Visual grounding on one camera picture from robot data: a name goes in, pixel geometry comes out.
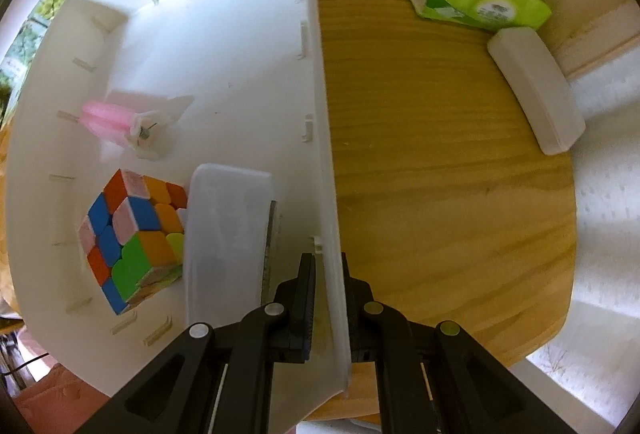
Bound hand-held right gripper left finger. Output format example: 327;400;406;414
75;253;317;434

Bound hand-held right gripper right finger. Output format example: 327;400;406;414
341;253;576;434

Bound translucent plastic box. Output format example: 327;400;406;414
182;163;278;330

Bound multicolour puzzle cube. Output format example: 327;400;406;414
77;168;190;316

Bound white plastic bin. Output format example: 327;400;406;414
2;0;351;434

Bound white floral cloth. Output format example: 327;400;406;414
520;59;640;430

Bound pink fleece clothing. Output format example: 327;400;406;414
10;361;111;434

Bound white frosted oblong case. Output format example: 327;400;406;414
487;28;587;156

